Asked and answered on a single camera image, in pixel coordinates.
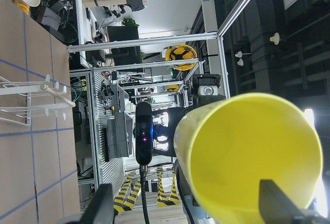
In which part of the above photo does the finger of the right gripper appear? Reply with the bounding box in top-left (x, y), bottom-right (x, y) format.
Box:
top-left (192, 74), bottom-right (222, 108)

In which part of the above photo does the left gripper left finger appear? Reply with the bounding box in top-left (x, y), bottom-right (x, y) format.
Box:
top-left (81, 184), bottom-right (114, 223)

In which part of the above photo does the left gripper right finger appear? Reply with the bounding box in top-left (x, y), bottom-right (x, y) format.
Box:
top-left (259, 180), bottom-right (314, 223)

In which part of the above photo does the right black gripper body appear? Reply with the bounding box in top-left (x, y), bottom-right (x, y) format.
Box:
top-left (152, 107), bottom-right (190, 157)

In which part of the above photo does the yellow plastic cup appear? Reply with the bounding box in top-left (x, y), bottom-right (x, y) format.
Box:
top-left (174, 93), bottom-right (323, 223)

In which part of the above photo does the yellow hard hat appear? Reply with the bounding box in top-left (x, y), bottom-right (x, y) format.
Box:
top-left (165, 44), bottom-right (198, 71)

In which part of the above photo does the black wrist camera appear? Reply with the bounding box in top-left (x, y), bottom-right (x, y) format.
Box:
top-left (135, 102), bottom-right (153, 166)

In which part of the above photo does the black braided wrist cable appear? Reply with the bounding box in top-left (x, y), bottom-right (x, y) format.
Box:
top-left (139, 164), bottom-right (150, 224)

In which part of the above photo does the white wire cup rack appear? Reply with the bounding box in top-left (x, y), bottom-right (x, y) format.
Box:
top-left (1, 75), bottom-right (76, 126)

